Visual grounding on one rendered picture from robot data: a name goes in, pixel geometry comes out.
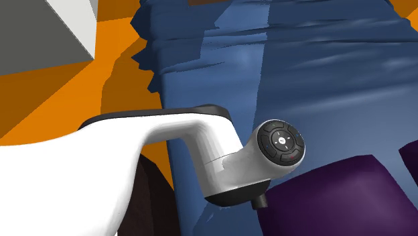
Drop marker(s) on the purple pillow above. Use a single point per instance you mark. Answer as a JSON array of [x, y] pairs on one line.
[[336, 199], [410, 160]]

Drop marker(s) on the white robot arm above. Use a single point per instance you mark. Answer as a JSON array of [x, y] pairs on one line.
[[65, 183]]

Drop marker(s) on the dark robot stand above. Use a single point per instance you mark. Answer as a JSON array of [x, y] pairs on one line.
[[151, 206]]

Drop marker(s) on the bed with blue cover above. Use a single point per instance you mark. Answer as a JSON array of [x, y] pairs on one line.
[[326, 81]]

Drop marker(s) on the grey and white box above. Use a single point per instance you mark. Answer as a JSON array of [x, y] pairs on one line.
[[36, 36]]

